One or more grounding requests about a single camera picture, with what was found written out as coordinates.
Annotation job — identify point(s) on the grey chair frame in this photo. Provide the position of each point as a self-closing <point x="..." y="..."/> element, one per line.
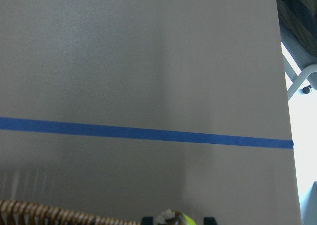
<point x="296" y="75"/>

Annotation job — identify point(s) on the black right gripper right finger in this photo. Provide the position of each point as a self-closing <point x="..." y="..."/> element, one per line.
<point x="209" y="221"/>

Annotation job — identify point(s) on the wicker fruit basket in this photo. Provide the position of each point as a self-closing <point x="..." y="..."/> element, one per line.
<point x="14" y="212"/>

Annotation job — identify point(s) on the yellow banana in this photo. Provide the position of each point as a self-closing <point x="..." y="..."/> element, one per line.
<point x="172" y="217"/>

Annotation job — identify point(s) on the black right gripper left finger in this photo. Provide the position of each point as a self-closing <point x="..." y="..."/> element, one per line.
<point x="148" y="221"/>

